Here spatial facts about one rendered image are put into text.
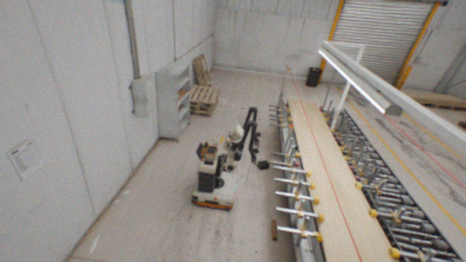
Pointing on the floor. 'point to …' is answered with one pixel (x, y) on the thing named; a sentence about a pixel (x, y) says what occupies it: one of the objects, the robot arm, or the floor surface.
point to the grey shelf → (170, 119)
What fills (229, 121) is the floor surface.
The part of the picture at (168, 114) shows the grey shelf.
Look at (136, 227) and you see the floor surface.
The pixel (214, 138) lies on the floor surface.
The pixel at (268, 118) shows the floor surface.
